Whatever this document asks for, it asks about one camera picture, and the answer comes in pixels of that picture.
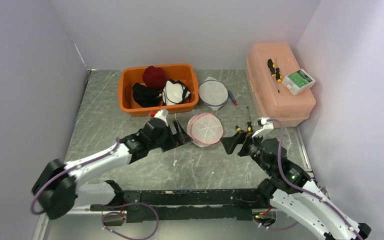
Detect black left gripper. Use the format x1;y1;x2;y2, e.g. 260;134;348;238
148;118;192;152

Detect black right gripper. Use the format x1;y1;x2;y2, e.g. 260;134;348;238
220;128;272;174

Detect white mesh pink-zip laundry bag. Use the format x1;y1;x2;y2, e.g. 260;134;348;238
186;112;224;148

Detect black white bra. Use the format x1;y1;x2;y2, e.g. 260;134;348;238
162;79;192;106

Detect white mesh blue-zip laundry bag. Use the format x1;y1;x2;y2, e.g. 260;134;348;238
199;77;229;111

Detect red bra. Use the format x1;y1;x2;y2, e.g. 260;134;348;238
142;65;168;91

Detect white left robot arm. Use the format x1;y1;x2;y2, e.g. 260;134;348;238
30;117;192;220

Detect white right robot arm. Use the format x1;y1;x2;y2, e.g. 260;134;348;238
220;130;372;240

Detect black yellow screwdriver on table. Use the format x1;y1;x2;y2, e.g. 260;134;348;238
246;106;254;133

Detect blue red screwdriver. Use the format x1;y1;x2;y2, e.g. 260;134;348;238
227;90;238;107

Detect orange plastic tub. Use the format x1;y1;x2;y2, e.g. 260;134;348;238
117;63;199;117

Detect translucent pink storage box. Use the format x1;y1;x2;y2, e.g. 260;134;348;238
245;42;316;127

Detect thin black yellow screwdriver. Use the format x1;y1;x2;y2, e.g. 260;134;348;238
274;59;282;93

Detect large black yellow screwdriver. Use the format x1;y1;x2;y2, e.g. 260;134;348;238
267;58;276;77

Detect white green small box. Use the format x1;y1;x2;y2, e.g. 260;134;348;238
281;69;316;96

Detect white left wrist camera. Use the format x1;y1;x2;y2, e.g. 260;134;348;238
149;108;169;126

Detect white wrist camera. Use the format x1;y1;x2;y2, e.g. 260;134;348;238
251;116;274;139
149;108;169;126

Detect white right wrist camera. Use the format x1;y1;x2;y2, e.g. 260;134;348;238
251;116;274;139

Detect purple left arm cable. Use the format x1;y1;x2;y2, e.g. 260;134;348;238
30;137;121;216

